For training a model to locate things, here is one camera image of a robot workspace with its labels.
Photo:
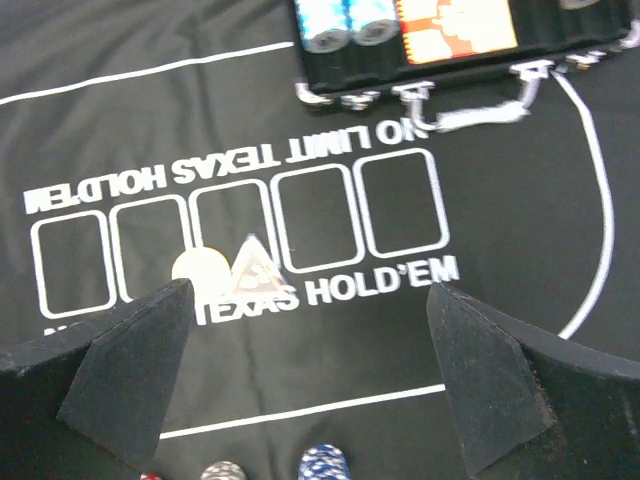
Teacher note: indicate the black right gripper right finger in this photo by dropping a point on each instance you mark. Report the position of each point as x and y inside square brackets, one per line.
[527, 403]

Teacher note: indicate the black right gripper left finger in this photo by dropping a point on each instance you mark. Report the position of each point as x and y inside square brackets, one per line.
[93, 397]

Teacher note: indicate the red white chip stack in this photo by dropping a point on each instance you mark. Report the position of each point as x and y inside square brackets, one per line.
[150, 476]

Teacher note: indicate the grey white chip stack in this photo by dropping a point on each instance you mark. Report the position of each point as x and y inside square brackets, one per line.
[223, 470]

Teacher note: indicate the yellow dealer button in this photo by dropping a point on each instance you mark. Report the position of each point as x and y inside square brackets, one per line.
[207, 269]

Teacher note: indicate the red triangular dealer marker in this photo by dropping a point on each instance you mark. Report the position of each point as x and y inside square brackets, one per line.
[254, 275]

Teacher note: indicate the blue white chip stack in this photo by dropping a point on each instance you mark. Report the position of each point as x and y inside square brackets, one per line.
[324, 462]

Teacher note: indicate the black poker table mat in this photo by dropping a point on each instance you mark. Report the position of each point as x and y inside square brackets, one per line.
[98, 87]

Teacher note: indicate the black poker chip case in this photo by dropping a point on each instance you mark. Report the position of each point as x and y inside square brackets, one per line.
[550, 34]

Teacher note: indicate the red orange card deck box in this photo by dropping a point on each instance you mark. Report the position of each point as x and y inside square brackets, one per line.
[439, 30]

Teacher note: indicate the blue chip row right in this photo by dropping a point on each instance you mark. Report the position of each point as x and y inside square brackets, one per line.
[372, 22]

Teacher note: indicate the blue chip row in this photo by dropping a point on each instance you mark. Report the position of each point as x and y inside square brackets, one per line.
[372, 22]
[323, 25]

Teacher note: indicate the blue chip row left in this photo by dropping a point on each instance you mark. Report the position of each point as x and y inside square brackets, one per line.
[323, 25]

